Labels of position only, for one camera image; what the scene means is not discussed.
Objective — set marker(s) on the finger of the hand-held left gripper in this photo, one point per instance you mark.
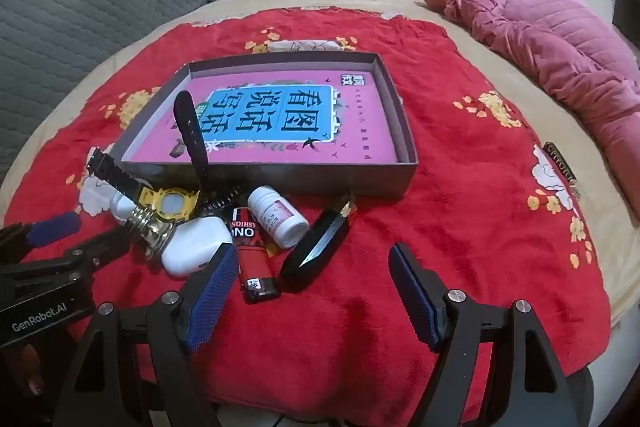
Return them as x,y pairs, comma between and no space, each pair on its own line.
55,227
102,244

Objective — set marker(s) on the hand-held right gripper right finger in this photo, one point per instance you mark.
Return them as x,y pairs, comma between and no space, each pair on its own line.
410,287

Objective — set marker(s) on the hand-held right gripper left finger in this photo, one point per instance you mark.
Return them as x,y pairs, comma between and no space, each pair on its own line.
212,292

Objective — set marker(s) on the white bottle cap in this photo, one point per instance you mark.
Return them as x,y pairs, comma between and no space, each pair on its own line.
120,207

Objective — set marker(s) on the white earbud case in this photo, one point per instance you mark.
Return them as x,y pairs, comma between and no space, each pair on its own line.
192,247

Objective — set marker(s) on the small glass jar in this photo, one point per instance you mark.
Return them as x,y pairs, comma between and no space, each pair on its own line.
150,229

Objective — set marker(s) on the red lighter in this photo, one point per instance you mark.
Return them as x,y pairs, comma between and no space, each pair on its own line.
252,262

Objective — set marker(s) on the black hair clip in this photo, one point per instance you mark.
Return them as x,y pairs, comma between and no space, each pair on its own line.
220,199

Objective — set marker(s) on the white pill bottle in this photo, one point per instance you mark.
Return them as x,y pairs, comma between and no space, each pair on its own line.
272,212

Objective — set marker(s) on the black faceted lipstick tube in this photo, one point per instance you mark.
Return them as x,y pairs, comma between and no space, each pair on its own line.
315,252

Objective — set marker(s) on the grey cardboard box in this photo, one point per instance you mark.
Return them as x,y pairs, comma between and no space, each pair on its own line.
300,179

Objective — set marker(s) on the person's left hand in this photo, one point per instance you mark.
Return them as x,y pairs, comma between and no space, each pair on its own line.
25,372

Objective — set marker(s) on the red floral blanket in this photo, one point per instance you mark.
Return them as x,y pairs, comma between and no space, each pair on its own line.
450,232

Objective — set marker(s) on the pink book blue label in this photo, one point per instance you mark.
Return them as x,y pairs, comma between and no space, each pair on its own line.
360,127

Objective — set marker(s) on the grey quilted cover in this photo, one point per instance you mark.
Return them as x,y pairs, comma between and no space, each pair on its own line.
100,7

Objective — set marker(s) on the pink quilt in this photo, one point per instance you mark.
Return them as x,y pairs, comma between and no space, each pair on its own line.
540,32

